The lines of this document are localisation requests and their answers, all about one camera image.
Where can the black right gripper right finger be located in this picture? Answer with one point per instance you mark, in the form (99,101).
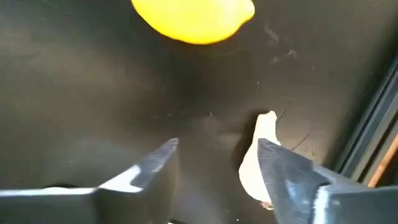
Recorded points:
(326,208)

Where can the white toy garlic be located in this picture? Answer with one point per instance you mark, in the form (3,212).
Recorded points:
(253,174)

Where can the yellow toy lemon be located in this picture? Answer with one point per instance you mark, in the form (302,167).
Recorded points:
(192,18)

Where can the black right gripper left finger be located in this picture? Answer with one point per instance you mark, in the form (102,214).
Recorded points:
(93,208)

